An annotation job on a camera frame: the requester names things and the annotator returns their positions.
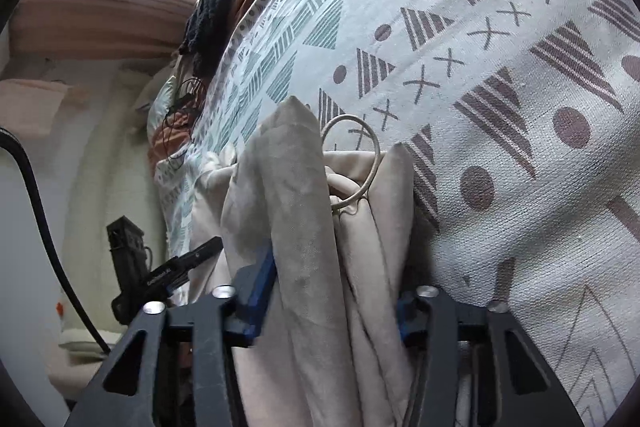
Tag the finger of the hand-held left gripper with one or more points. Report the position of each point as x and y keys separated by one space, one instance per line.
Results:
x=200 y=252

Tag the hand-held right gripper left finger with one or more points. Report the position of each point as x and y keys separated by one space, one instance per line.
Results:
x=255 y=297

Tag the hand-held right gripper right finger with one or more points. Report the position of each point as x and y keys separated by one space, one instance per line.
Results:
x=406 y=317

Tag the beige jacket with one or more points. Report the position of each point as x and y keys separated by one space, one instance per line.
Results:
x=295 y=187

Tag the cream padded headboard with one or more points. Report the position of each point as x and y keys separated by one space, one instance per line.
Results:
x=110 y=157

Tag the pale green pillow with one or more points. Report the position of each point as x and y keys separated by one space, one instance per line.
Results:
x=160 y=97

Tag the cream hanging cloth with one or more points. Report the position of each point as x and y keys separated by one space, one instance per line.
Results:
x=35 y=99

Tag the pink curtain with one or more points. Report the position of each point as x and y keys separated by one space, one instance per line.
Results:
x=100 y=17

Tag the black knit sweater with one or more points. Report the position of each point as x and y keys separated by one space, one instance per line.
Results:
x=215 y=2

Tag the patterned bedspread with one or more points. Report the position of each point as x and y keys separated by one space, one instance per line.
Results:
x=475 y=57

